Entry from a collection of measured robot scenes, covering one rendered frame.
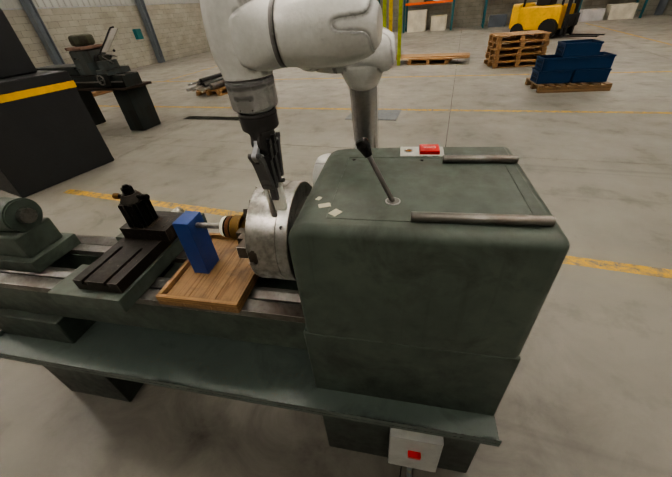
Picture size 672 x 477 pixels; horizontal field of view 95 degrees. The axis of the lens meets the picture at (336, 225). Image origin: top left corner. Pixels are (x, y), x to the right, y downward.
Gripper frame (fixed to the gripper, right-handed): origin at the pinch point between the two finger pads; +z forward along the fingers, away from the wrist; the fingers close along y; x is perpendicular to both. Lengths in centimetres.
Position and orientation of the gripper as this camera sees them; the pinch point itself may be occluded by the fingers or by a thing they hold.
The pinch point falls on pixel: (277, 196)
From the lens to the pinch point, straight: 73.8
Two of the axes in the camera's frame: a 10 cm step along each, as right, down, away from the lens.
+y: -1.8, 6.0, -7.8
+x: 9.8, 0.4, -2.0
